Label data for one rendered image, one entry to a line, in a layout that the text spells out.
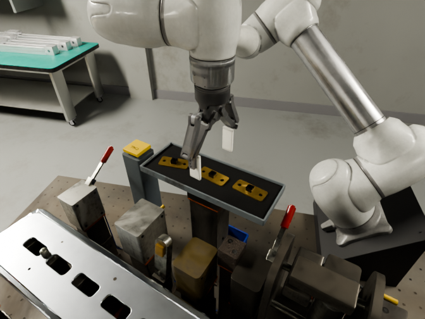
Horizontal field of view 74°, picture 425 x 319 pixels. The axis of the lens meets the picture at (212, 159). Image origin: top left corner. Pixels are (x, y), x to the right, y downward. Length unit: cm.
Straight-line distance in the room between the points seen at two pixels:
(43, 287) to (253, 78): 302
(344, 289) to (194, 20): 52
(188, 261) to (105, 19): 52
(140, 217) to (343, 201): 62
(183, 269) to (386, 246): 66
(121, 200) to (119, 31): 93
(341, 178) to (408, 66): 275
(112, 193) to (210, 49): 103
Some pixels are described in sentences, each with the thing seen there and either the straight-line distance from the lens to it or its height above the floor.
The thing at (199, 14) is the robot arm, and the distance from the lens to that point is 51.
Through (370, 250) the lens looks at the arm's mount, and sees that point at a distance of 108.
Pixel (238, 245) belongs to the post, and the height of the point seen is 110.
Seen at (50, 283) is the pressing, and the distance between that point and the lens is 84.
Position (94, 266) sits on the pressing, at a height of 100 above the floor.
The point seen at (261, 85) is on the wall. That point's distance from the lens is 347.
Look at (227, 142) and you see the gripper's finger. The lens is 74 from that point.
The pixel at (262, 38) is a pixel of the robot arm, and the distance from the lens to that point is 105.
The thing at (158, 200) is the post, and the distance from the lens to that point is 102.
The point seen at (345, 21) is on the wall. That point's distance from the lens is 332.
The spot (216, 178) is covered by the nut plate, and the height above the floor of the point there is 116.
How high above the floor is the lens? 165
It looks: 38 degrees down
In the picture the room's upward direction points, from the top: straight up
